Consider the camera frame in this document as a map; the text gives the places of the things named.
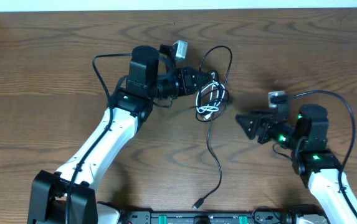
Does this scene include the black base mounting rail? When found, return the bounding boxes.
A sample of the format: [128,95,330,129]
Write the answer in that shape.
[118,211,329,224]

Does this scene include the black right camera cable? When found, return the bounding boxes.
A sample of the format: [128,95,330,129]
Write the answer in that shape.
[273,90,357,224]

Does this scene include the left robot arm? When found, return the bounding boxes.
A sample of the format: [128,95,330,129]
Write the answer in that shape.
[27,41,212,223]

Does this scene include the white USB cable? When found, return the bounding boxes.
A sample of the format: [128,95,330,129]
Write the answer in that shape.
[195,80,226,121]

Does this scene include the black USB cable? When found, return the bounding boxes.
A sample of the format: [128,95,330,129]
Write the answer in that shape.
[191,45,234,210]

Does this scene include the black camera cable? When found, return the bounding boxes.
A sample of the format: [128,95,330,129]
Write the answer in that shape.
[273,90,357,224]
[64,52,174,224]

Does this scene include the black left camera cable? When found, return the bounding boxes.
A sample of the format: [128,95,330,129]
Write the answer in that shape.
[64,52,174,224]

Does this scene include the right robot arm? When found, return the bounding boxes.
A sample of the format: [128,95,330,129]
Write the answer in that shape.
[236,104,357,223]

